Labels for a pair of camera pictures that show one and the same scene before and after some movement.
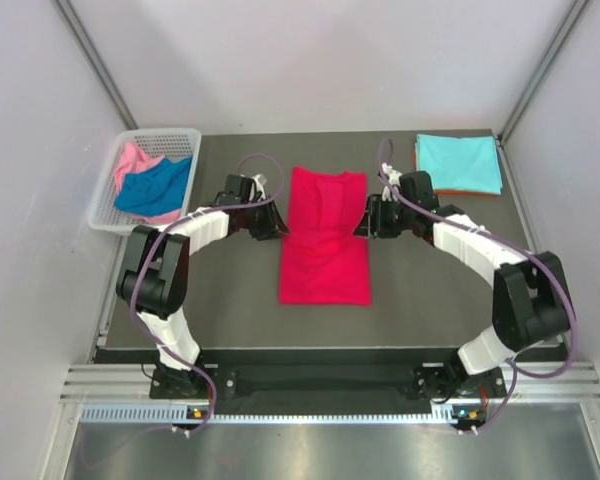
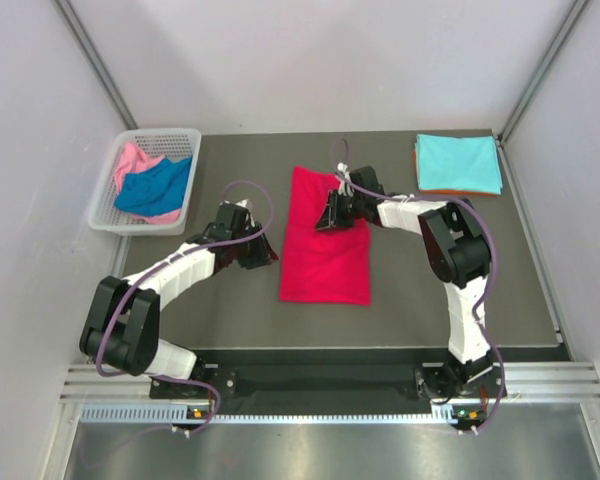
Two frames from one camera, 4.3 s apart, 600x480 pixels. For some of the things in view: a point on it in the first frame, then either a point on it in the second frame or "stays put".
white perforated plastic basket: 174,144 stays put
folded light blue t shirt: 468,164 stays put
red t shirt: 322,259 stays put
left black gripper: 273,226 → 263,254
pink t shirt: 131,159 stays put
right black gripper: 372,224 → 331,217
